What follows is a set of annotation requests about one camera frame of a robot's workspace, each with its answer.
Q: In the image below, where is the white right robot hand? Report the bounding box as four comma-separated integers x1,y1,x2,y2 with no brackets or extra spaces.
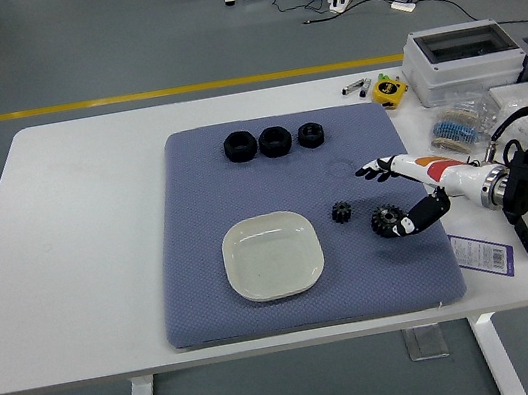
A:
352,139,497,244

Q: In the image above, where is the large black gear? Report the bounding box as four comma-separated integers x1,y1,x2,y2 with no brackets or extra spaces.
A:
368,202,407,241

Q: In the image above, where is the small black gear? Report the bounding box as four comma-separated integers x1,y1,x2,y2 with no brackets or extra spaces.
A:
329,198,356,226

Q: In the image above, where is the white flat box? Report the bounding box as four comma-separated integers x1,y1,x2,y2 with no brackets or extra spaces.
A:
487,80,528,114

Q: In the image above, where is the small black hex nut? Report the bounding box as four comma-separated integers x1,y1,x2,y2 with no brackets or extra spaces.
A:
295,119,327,151

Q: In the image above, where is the large black hex nut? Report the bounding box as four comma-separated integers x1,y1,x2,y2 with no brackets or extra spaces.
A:
256,123,295,160
221,127,260,165

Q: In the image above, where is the clear bag of blue resistors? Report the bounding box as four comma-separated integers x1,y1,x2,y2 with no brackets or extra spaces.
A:
423,86,505,161

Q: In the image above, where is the purple label card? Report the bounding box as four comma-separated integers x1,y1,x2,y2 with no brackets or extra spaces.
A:
447,224,518,287

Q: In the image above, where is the yellow tape measure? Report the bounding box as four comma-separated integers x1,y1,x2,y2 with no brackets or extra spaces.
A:
369,74,412,113

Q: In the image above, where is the white power adapter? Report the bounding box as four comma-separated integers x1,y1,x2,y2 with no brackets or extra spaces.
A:
389,0,417,16

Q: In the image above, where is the white square plate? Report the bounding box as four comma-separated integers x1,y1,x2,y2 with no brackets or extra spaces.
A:
216,204,330,308

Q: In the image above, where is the blue-grey padded mat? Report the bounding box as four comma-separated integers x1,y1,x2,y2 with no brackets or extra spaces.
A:
132,87,470,352

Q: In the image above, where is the grey electrical enclosure box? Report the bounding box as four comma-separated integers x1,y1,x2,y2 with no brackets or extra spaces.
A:
395,13,528,112

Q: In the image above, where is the clear plastic floor bracket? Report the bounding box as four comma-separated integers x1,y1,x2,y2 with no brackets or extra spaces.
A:
401,321,451,364

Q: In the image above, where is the thin black device cable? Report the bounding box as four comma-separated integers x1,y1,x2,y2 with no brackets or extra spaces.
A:
267,0,333,20

